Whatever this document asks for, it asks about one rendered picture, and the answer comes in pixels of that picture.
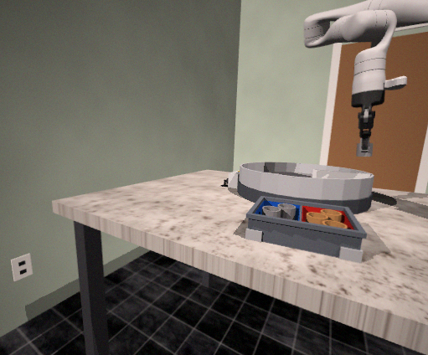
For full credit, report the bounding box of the bronze bushing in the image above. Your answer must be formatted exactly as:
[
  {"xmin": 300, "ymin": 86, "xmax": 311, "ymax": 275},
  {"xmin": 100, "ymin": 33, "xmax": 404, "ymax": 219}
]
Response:
[
  {"xmin": 320, "ymin": 209, "xmax": 342, "ymax": 223},
  {"xmin": 306, "ymin": 212, "xmax": 328, "ymax": 224},
  {"xmin": 322, "ymin": 220, "xmax": 348, "ymax": 229}
]

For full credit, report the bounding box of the grey divided bin with blue and red compartments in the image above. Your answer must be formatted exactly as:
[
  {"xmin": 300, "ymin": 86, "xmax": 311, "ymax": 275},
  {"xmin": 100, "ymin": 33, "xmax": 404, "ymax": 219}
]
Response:
[{"xmin": 245, "ymin": 196, "xmax": 367, "ymax": 263}]

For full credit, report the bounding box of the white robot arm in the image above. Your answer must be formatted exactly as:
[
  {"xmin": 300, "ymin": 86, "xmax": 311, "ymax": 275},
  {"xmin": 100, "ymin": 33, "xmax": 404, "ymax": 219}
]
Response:
[{"xmin": 304, "ymin": 0, "xmax": 428, "ymax": 95}]

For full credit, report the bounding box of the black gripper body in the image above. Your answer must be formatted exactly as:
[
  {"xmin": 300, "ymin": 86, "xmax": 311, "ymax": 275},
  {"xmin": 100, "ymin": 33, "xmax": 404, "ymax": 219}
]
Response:
[{"xmin": 352, "ymin": 90, "xmax": 385, "ymax": 115}]

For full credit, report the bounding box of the grey metal sleeve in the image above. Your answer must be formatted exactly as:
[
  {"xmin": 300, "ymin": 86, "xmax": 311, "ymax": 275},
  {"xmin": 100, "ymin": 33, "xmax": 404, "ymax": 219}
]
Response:
[
  {"xmin": 262, "ymin": 206, "xmax": 281, "ymax": 218},
  {"xmin": 356, "ymin": 143, "xmax": 373, "ymax": 157},
  {"xmin": 277, "ymin": 203, "xmax": 296, "ymax": 220}
]

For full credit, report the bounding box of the grey round turntable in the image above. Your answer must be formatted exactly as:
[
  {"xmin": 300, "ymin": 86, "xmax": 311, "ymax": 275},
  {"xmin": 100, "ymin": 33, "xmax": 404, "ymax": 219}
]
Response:
[{"xmin": 221, "ymin": 162, "xmax": 374, "ymax": 214}]

